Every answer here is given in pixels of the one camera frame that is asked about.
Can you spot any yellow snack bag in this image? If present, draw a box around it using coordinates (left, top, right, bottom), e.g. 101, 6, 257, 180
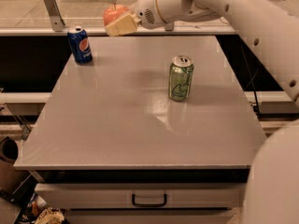
35, 208, 65, 224

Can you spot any blue pepsi can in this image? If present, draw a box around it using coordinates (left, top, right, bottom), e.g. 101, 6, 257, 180
67, 26, 93, 63

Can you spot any black cable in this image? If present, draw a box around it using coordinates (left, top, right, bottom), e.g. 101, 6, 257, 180
239, 44, 265, 110

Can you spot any grey cabinet drawer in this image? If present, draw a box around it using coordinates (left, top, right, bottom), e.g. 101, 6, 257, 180
36, 183, 245, 209

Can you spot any red yellow apple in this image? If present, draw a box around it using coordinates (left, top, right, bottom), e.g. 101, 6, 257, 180
103, 4, 129, 26

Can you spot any green soda can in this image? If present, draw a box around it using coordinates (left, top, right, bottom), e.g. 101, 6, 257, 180
168, 55, 194, 102

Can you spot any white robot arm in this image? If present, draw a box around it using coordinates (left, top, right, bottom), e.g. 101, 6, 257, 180
104, 0, 299, 224

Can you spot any metal bracket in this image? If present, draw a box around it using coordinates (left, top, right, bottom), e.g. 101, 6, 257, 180
164, 22, 174, 32
43, 0, 65, 32

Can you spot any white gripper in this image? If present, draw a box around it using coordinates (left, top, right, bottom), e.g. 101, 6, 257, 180
105, 0, 164, 36

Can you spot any black drawer handle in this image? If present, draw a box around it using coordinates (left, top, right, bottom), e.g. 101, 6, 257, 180
131, 194, 167, 208

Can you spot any middle metal bracket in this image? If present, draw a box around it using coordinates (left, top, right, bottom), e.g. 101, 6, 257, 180
164, 22, 174, 32

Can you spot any left metal bracket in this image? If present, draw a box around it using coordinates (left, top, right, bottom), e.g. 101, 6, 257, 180
43, 0, 65, 32

